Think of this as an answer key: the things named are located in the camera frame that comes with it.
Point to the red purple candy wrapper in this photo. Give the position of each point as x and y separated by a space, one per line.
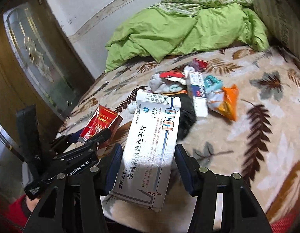
199 65

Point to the striped beige bolster pillow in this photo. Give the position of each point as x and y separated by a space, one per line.
282 18

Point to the teal tissue pack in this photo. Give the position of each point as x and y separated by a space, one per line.
211 83

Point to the red white torn wrapper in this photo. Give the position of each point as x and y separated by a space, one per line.
174 76

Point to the wooden door with glass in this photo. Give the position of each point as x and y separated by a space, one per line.
38 66

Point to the long white medicine box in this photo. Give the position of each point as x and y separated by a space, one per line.
145 169

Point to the green quilt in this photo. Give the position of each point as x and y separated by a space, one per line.
179 27

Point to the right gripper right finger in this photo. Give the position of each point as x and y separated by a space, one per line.
241 210

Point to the orange snack wrapper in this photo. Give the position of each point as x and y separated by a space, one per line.
224 101

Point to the white blue box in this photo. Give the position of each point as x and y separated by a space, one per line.
196 91

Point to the white sock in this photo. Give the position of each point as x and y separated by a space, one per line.
160 85

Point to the red cigarette pack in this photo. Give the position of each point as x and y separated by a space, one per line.
102 118

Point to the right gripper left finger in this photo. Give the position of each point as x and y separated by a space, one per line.
72 204

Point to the white spray bottle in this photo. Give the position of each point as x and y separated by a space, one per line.
132 107

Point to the person's left hand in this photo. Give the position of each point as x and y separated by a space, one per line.
31 204

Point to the black plastic bag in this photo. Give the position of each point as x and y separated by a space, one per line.
187 116

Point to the leaf pattern bed blanket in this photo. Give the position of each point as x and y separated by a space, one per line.
263 144

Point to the red mesh trash basket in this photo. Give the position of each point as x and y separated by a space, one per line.
288 223

